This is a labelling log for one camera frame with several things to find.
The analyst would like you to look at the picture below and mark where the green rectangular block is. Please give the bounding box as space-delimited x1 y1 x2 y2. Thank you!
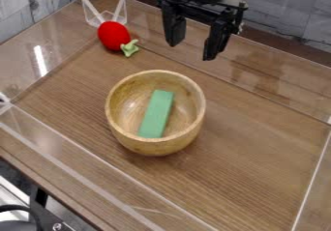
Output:
137 90 174 138

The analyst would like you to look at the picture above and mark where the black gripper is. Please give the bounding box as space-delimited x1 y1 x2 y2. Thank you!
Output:
159 0 247 61

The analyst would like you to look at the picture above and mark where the clear acrylic tray wall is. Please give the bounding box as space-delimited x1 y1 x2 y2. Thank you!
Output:
0 94 216 231

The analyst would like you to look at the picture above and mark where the black table leg bracket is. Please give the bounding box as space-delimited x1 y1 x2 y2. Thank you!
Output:
29 185 76 231

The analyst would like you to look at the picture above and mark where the light wooden bowl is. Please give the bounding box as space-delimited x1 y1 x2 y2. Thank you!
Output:
104 70 206 157

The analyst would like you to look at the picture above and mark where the black cable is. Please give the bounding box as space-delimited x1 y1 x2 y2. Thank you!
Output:
0 204 40 231

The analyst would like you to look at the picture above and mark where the red toy strawberry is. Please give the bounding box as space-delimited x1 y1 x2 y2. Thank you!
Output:
96 21 137 57

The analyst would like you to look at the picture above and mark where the clear acrylic corner bracket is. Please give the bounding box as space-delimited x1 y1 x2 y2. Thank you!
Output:
81 0 127 28

